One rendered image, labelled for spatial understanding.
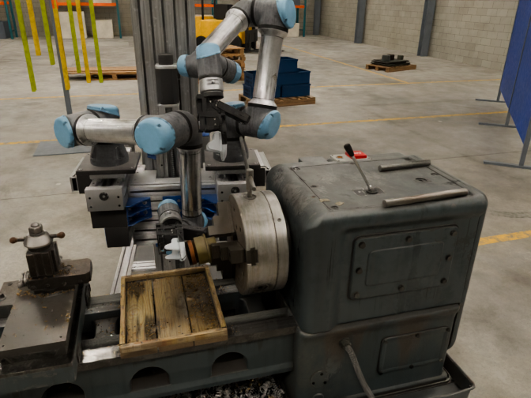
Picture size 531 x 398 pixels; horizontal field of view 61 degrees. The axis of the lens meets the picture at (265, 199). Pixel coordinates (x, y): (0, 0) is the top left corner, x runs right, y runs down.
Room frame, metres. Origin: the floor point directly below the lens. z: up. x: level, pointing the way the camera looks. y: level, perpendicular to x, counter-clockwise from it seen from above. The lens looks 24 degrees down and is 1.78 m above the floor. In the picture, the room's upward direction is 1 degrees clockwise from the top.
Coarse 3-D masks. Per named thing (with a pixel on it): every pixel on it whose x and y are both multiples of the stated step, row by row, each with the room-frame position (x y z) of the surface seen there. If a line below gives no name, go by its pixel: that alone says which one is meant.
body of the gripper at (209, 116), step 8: (200, 96) 1.40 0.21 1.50; (208, 96) 1.41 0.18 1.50; (216, 96) 1.42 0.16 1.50; (200, 104) 1.41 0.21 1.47; (208, 104) 1.41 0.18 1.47; (200, 112) 1.37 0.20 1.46; (208, 112) 1.37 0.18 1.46; (216, 112) 1.38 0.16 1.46; (224, 112) 1.40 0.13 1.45; (200, 120) 1.36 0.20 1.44; (208, 120) 1.37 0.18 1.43; (216, 120) 1.37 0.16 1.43; (224, 120) 1.38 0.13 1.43; (200, 128) 1.40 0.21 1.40; (208, 128) 1.35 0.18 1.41; (216, 128) 1.36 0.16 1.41
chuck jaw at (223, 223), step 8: (224, 208) 1.29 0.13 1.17; (216, 216) 1.26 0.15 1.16; (224, 216) 1.27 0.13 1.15; (216, 224) 1.24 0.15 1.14; (224, 224) 1.25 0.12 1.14; (232, 224) 1.25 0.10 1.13; (208, 232) 1.23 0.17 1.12; (216, 232) 1.23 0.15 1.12; (224, 232) 1.23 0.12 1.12; (232, 232) 1.24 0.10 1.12
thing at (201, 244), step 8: (192, 240) 1.20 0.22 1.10; (200, 240) 1.18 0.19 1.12; (208, 240) 1.20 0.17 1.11; (192, 248) 1.16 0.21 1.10; (200, 248) 1.16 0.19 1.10; (208, 248) 1.16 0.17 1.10; (192, 256) 1.15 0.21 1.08; (200, 256) 1.15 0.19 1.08; (208, 256) 1.16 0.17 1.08; (192, 264) 1.16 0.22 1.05; (200, 264) 1.17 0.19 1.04
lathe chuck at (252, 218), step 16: (256, 192) 1.28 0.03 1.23; (240, 208) 1.17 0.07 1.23; (256, 208) 1.18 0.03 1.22; (240, 224) 1.16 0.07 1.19; (256, 224) 1.14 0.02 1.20; (272, 224) 1.15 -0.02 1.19; (240, 240) 1.16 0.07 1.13; (256, 240) 1.11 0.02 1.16; (272, 240) 1.12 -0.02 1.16; (272, 256) 1.10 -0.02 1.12; (240, 272) 1.16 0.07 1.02; (256, 272) 1.08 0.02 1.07; (272, 272) 1.10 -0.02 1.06; (240, 288) 1.16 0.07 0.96; (272, 288) 1.13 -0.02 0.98
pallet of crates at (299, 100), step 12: (288, 60) 8.31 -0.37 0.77; (252, 72) 8.45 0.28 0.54; (288, 72) 8.34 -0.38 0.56; (300, 72) 8.44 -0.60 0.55; (252, 84) 8.06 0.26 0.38; (288, 84) 8.33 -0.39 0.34; (300, 84) 8.42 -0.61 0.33; (240, 96) 8.49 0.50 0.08; (252, 96) 8.05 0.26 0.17; (276, 96) 8.25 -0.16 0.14; (288, 96) 8.34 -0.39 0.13; (300, 96) 8.39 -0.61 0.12; (312, 96) 8.41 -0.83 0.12
